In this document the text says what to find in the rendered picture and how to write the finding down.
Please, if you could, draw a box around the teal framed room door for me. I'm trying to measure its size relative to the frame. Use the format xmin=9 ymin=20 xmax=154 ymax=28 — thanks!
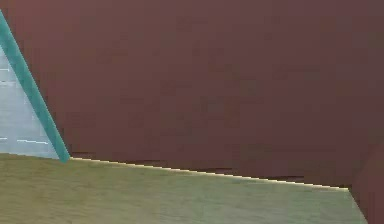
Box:
xmin=0 ymin=9 xmax=72 ymax=164

